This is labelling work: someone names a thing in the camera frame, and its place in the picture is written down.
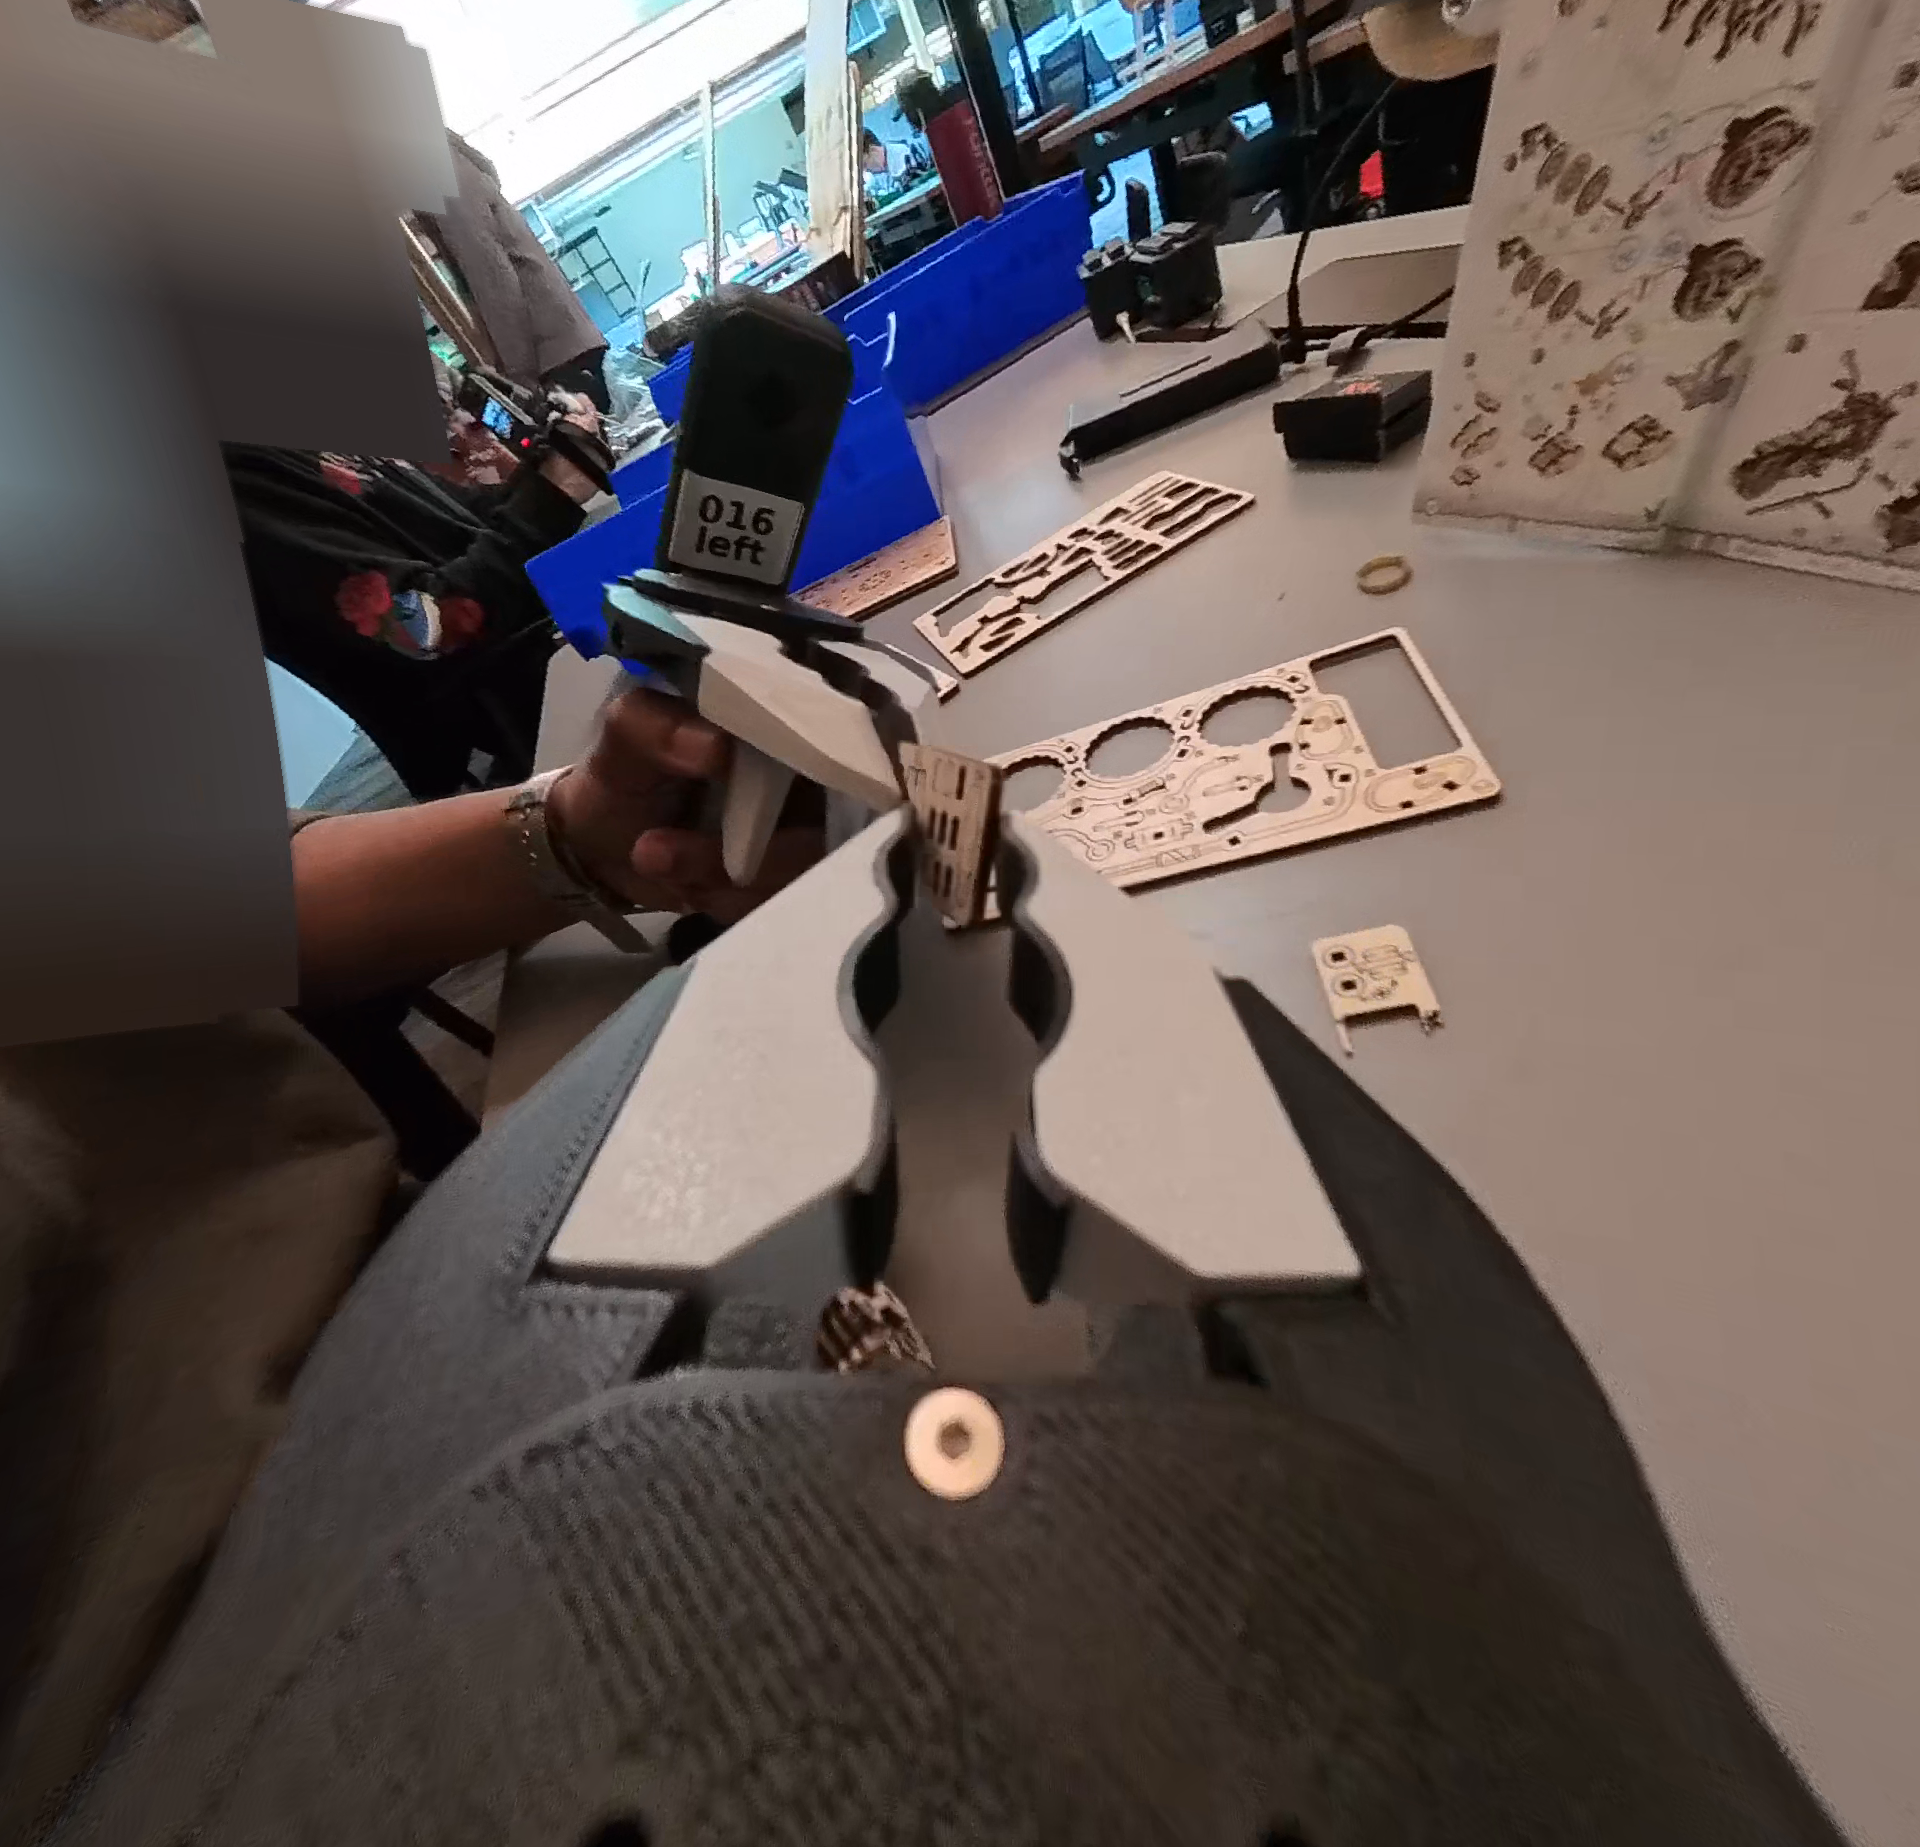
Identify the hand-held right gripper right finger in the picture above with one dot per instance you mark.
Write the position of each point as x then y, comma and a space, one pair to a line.
1185, 1127

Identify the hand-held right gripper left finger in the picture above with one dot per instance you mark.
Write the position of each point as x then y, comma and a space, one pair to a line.
720, 1127

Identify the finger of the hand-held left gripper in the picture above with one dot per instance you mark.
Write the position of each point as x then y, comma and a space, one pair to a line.
795, 714

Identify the slotted wooden puzzle piece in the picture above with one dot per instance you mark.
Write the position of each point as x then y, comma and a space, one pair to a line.
956, 842

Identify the person's left forearm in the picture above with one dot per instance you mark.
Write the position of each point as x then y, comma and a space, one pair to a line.
420, 887

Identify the grey desk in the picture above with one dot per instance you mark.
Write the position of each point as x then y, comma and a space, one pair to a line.
1651, 1127

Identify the person's left hand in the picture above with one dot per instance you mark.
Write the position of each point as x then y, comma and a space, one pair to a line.
661, 803

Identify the dark wooden puzzle sheet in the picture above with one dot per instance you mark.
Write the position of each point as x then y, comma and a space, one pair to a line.
893, 572

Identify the pale slatted puzzle sheet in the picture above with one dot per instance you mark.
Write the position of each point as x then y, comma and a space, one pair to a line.
975, 632

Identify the blue plastic bin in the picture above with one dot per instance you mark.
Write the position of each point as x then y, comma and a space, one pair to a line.
991, 287
601, 587

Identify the square wooden puzzle piece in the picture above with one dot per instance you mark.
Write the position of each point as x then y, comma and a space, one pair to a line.
1372, 978

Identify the pile of wooden puzzle pieces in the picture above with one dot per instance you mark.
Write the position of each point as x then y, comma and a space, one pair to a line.
870, 1328

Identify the maroon bottle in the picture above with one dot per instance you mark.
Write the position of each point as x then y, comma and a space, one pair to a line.
968, 152

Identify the large wooden puzzle sheet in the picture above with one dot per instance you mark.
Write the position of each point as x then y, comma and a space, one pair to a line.
1291, 782

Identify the long black box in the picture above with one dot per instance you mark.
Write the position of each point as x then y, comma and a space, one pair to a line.
1170, 395

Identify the black charger dock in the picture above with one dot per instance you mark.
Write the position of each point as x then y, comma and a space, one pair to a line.
1156, 279

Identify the tan rubber band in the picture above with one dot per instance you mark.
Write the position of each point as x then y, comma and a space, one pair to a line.
1362, 575

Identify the person's clothing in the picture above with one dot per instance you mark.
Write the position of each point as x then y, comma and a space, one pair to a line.
151, 1277

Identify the black box with red label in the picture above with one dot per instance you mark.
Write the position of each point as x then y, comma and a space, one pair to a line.
1350, 419

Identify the printed diagram board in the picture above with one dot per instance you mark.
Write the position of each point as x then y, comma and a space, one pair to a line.
1696, 228

